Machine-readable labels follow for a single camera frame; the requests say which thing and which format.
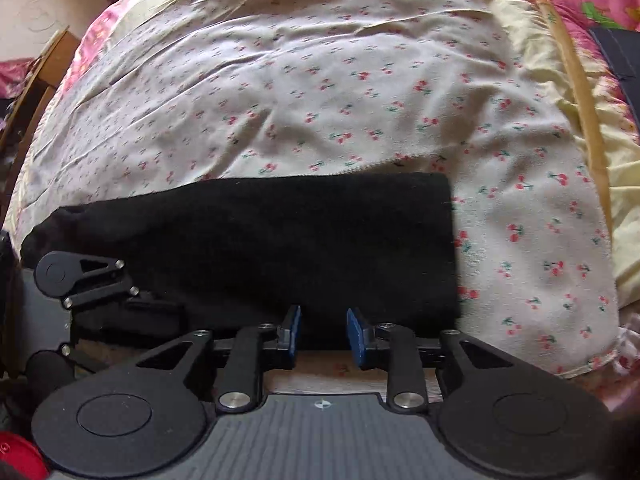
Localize black pants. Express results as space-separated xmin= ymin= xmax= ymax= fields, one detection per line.
xmin=20 ymin=172 xmax=461 ymax=351

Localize cherry print bed sheet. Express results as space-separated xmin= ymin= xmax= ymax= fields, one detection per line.
xmin=10 ymin=0 xmax=621 ymax=378

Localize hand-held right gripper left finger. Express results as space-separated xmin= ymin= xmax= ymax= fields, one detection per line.
xmin=135 ymin=305 xmax=303 ymax=413

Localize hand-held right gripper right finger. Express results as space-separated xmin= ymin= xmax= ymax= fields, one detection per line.
xmin=346 ymin=308 xmax=507 ymax=413

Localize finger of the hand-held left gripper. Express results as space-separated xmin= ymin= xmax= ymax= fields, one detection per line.
xmin=64 ymin=258 xmax=181 ymax=318
xmin=60 ymin=343 xmax=109 ymax=369

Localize dark wooden headboard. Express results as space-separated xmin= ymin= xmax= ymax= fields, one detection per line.
xmin=587 ymin=27 xmax=640 ymax=116

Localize red round object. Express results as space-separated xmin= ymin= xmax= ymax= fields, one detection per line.
xmin=0 ymin=430 xmax=48 ymax=480

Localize wooden cabinet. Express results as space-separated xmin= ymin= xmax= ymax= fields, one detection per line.
xmin=0 ymin=25 xmax=83 ymax=201

